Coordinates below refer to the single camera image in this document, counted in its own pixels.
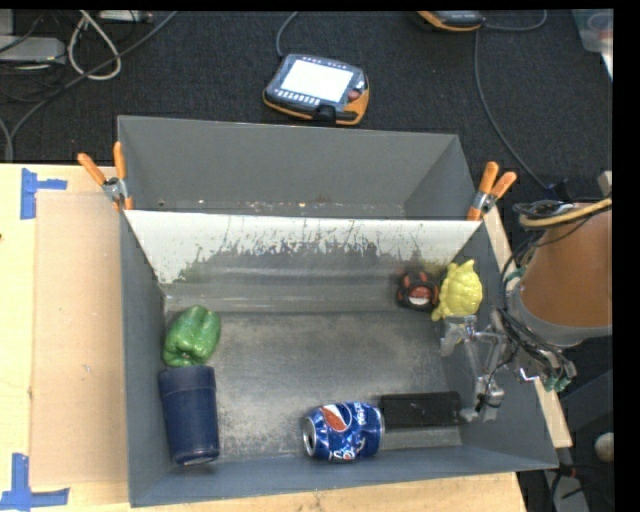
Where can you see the black and orange tape measure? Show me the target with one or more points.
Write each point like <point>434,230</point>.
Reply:
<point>417,295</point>

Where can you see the dark blue cup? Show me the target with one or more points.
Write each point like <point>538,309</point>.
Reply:
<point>190,412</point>

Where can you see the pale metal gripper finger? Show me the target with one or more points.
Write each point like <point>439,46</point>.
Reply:
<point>457,334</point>
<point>487,397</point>

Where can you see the blue soda can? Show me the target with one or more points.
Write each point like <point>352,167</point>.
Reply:
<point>345,431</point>

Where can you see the grey metal bin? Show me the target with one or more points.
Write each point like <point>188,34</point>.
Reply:
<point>310,345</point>

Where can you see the pale brown flat board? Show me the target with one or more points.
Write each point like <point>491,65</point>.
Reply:
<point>75,325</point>

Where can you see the yellow toy turtle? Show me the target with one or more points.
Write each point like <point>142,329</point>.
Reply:
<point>461,290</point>

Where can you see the green bell pepper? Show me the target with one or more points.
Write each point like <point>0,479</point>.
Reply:
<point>192,336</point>

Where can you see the black flat block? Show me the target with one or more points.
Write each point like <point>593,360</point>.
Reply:
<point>420,410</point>

